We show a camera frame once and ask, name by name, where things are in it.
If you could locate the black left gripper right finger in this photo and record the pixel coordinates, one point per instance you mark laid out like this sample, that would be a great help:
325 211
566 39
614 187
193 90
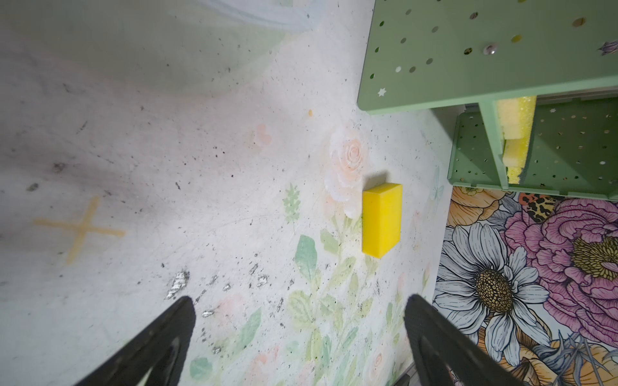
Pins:
439 348

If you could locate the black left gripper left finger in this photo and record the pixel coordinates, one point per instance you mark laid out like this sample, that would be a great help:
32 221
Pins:
156 355

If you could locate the yellow sponge alone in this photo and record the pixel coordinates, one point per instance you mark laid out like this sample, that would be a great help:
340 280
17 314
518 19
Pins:
381 219

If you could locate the green metal shelf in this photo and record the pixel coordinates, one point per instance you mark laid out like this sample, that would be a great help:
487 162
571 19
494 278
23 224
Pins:
476 54

